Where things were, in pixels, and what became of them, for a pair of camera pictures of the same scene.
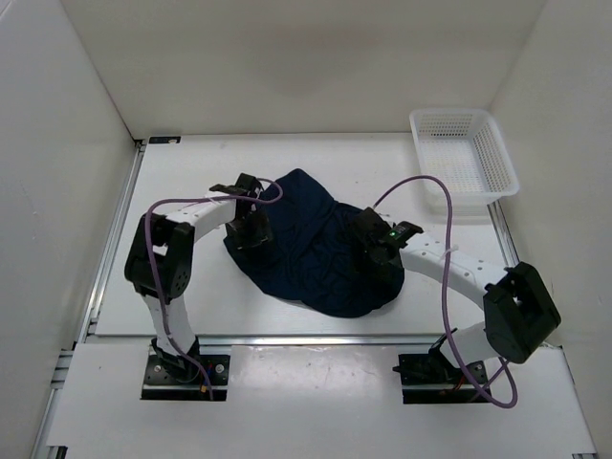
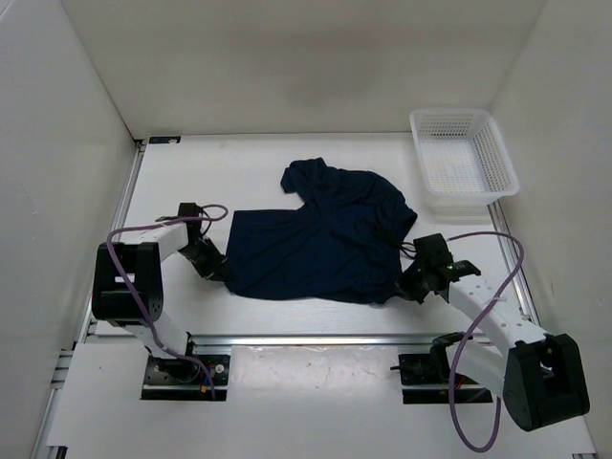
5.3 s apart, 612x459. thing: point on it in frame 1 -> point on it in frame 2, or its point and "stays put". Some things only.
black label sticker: x=165 y=140 stays put
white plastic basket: x=465 y=147 stays put
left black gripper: x=261 y=234 -> x=215 y=269
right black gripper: x=363 y=245 -> x=405 y=285
